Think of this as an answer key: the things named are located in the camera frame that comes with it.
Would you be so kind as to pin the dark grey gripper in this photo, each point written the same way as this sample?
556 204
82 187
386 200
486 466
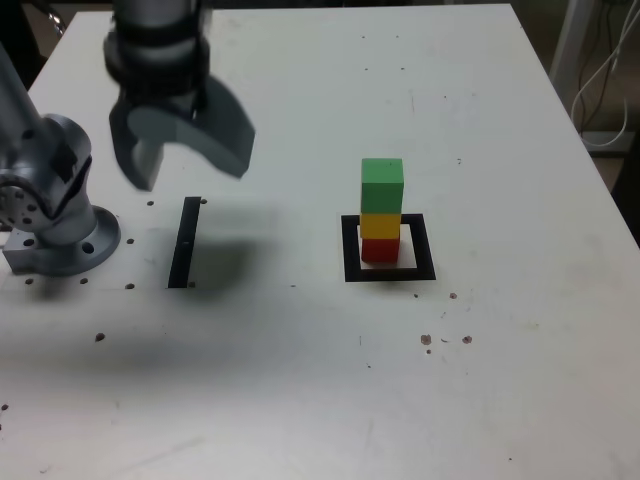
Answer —
165 102

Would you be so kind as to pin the green cube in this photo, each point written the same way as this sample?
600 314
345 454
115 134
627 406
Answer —
382 187

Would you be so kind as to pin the yellow cube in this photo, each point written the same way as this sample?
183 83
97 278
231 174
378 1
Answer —
380 226

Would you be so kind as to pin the red cube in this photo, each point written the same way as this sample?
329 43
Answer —
380 250

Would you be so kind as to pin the black tape square outline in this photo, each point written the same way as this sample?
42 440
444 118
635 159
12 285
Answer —
390 275

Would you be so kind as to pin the black tape strip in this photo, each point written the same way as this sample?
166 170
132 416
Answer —
182 250

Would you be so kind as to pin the white frame post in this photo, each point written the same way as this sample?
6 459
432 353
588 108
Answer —
567 40

